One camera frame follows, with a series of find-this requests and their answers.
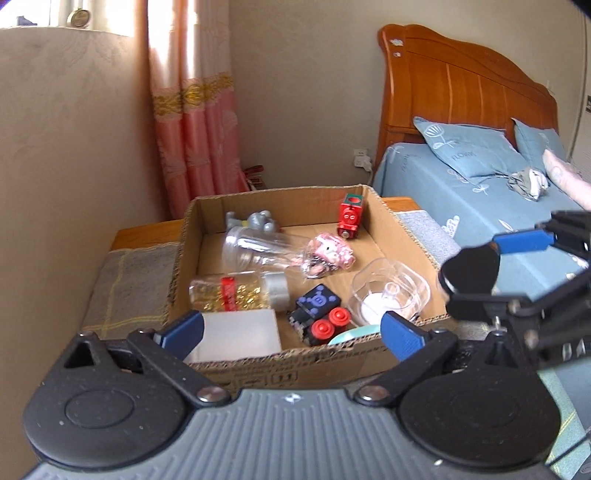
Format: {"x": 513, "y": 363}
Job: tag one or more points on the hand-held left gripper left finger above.
{"x": 184, "y": 330}

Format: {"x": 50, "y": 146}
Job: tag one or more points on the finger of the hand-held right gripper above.
{"x": 521, "y": 241}
{"x": 471, "y": 272}

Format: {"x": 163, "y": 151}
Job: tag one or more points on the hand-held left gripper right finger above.
{"x": 401, "y": 334}

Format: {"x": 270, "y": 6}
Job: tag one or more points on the teal round case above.
{"x": 355, "y": 333}

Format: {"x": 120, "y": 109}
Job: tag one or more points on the clear rounded plastic container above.
{"x": 392, "y": 286}

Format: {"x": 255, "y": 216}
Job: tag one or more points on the jar of gold beads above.
{"x": 231, "y": 290}

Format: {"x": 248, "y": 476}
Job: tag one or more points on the blue black toy train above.
{"x": 316, "y": 302}

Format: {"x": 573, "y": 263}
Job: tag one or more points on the clear plastic bottle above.
{"x": 254, "y": 249}

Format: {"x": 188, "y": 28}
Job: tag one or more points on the cardboard box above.
{"x": 286, "y": 369}

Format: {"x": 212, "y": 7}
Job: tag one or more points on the grey toy figure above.
{"x": 263, "y": 221}

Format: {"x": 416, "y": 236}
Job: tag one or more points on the crumpled grey cloth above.
{"x": 528, "y": 182}

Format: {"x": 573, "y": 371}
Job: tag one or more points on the white box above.
{"x": 244, "y": 332}

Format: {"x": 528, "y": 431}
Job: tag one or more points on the pink pillow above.
{"x": 570, "y": 177}

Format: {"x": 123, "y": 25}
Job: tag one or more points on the blue printed bed sheet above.
{"x": 438, "y": 198}

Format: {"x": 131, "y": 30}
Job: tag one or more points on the blue printed pillow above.
{"x": 540, "y": 143}
{"x": 461, "y": 147}

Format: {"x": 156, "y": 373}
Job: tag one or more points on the red toy train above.
{"x": 349, "y": 217}

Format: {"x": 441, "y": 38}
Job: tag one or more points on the wooden headboard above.
{"x": 461, "y": 78}

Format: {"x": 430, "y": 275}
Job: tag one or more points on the pink curtain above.
{"x": 198, "y": 138}

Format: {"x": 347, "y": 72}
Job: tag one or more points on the round gold ornament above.
{"x": 79, "y": 18}

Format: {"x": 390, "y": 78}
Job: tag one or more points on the white wall outlet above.
{"x": 362, "y": 159}

